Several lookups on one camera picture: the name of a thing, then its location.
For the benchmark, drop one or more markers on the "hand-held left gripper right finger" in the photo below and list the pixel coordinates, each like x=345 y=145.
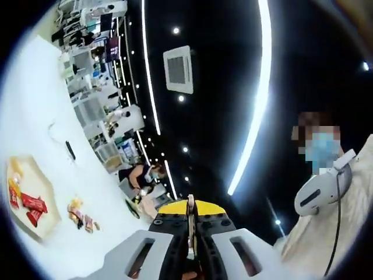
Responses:
x=215 y=224

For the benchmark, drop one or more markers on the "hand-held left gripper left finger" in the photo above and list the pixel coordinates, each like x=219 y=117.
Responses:
x=169 y=224

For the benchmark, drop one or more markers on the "pile of snack packets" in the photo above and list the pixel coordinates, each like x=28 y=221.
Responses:
x=76 y=210

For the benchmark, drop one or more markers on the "cream hexagonal container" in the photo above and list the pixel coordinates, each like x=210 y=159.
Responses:
x=35 y=175

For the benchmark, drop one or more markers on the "small red candy packet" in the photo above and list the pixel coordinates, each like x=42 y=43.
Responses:
x=13 y=198

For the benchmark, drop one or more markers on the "yellow snack packet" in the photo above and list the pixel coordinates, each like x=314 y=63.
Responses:
x=16 y=167

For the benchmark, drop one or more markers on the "person's left hand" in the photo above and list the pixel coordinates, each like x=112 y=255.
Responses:
x=189 y=277

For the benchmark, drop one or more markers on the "long curved ceiling light strip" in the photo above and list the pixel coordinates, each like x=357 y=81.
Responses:
x=158 y=128
x=263 y=73

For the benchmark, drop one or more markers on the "operator in beige shirt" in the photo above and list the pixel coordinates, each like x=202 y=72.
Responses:
x=314 y=248

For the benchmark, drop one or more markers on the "white worn device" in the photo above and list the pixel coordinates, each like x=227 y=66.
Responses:
x=326 y=183

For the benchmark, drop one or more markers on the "white mesh office chair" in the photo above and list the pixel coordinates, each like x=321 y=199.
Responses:
x=87 y=112

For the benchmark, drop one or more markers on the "ceiling air conditioner vent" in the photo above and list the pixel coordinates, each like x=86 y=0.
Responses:
x=178 y=68

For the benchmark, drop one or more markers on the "background display screen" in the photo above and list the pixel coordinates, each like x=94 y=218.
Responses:
x=112 y=49

